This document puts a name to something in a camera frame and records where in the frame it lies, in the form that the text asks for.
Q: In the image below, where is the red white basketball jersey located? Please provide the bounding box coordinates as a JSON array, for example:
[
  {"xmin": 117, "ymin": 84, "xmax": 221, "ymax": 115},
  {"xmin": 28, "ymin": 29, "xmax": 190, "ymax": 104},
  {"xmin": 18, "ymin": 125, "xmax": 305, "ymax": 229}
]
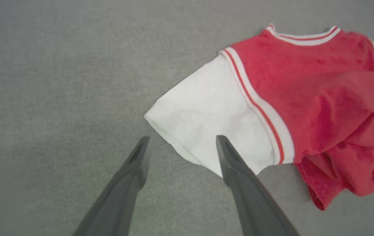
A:
[{"xmin": 144, "ymin": 23, "xmax": 374, "ymax": 211}]

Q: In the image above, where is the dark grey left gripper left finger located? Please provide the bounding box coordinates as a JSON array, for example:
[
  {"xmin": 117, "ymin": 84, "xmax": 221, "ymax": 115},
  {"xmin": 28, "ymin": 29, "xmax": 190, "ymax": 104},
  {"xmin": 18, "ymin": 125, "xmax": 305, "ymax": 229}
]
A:
[{"xmin": 73, "ymin": 136, "xmax": 151, "ymax": 236}]

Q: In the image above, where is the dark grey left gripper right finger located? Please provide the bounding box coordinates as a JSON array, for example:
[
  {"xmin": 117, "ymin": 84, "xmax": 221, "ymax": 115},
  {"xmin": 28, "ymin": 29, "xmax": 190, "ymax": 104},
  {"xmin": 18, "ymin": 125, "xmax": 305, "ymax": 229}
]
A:
[{"xmin": 216, "ymin": 135, "xmax": 301, "ymax": 236}]

